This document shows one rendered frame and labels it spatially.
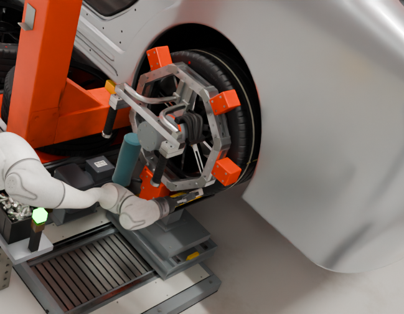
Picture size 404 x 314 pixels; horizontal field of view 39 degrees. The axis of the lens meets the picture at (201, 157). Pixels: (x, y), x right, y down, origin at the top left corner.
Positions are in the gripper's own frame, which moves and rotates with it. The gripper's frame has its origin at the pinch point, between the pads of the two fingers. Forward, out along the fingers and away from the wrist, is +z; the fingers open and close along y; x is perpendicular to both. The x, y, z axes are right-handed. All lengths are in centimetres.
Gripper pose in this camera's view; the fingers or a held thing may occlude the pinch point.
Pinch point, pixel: (196, 193)
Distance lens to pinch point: 253.0
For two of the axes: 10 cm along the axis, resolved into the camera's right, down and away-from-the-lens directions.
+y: 6.8, -1.3, -7.2
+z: 6.9, -2.2, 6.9
